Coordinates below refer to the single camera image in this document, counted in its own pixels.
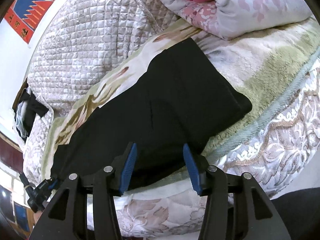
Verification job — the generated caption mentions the brocade bed sheet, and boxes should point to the brocade bed sheet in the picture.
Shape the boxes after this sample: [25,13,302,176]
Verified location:
[114,62,319,238]

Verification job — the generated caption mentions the pink floral comforter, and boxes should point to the pink floral comforter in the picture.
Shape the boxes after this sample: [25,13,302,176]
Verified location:
[160,0,312,40]

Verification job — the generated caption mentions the red blue wall poster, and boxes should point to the red blue wall poster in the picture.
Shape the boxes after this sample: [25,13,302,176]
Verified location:
[4,0,55,43]

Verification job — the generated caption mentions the white quilted bedspread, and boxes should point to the white quilted bedspread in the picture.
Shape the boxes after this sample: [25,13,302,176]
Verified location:
[22,0,178,184]

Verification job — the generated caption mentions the dark clothes pile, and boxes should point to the dark clothes pile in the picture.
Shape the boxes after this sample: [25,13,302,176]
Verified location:
[12,80,49,142]

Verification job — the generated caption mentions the black pants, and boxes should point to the black pants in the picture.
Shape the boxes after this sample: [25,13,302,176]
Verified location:
[50,38,252,190]

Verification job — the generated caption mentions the fleece floral blanket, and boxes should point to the fleece floral blanket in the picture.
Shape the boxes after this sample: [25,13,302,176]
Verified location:
[42,17,319,179]

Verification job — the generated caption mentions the left hand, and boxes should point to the left hand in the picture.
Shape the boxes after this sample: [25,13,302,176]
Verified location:
[33,211,43,224]

